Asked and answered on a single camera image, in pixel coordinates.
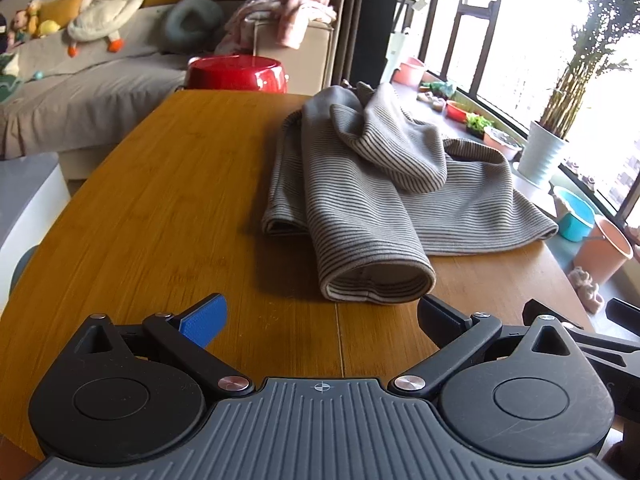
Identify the dark teal chair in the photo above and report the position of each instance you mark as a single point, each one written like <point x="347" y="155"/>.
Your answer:
<point x="22" y="270"/>

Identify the green seedling tray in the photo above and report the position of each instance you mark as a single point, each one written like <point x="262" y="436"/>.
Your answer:
<point x="479" y="125"/>

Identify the grey covered sofa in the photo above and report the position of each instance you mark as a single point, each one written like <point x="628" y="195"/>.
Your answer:
<point x="100" y="85"/>

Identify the black window frame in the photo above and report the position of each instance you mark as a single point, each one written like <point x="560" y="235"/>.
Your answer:
<point x="462" y="25"/>

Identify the white ribbed plant pot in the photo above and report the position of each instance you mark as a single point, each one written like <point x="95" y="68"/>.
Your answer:
<point x="542" y="155"/>

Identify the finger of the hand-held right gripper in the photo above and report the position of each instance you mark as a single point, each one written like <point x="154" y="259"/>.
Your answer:
<point x="625" y="310"/>
<point x="550" y="312"/>

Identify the striped knit sweater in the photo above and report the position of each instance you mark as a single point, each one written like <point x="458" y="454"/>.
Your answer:
<point x="360" y="195"/>

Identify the small yellow plush toy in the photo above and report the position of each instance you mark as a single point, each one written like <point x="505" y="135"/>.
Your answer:
<point x="49" y="28"/>

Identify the pink flower pot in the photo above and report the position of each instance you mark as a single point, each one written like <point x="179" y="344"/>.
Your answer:
<point x="409" y="72"/>

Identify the pink blanket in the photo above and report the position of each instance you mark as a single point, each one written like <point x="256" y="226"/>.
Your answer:
<point x="295" y="10"/>

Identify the green and white cloth toy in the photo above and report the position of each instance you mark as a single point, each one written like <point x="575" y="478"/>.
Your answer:
<point x="7" y="80"/>

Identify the pink plastic bucket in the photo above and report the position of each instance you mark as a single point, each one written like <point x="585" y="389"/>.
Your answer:
<point x="602" y="252"/>

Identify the beige curtain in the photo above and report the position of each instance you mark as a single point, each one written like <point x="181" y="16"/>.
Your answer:
<point x="347" y="20"/>

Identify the small red pot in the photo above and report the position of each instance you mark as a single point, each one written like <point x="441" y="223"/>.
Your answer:
<point x="456" y="111"/>

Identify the grey neck pillow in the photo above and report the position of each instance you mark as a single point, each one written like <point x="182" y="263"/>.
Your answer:
<point x="172" y="27"/>

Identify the green bamboo plant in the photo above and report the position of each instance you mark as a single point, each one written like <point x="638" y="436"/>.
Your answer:
<point x="580" y="70"/>

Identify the grey bowl planter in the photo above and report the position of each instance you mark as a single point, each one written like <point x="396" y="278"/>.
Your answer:
<point x="502" y="144"/>

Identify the white floor mop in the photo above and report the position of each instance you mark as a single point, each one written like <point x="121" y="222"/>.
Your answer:
<point x="407" y="15"/>

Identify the mustard yellow throw pillow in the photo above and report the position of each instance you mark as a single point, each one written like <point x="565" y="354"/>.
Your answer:
<point x="62" y="7"/>

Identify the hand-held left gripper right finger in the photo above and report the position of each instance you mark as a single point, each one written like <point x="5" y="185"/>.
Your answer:
<point x="442" y="321"/>

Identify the small plush doll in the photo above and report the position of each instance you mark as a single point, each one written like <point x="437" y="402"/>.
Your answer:
<point x="19" y="21"/>
<point x="34" y="15"/>

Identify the blue plastic bucket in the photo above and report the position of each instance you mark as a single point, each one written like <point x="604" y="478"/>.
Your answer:
<point x="575" y="215"/>

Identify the grey-topped white stool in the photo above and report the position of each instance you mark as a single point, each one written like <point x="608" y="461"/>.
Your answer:
<point x="25" y="190"/>

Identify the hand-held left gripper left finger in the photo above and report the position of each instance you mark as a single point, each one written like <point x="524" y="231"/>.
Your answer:
<point x="204" y="321"/>

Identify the white duck plush toy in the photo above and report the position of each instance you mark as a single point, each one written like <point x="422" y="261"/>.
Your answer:
<point x="107" y="5"/>

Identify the pink ornament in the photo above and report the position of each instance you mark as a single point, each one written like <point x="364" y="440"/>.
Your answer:
<point x="586" y="290"/>

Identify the red plastic basin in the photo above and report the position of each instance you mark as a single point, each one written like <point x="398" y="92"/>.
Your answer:
<point x="235" y="75"/>

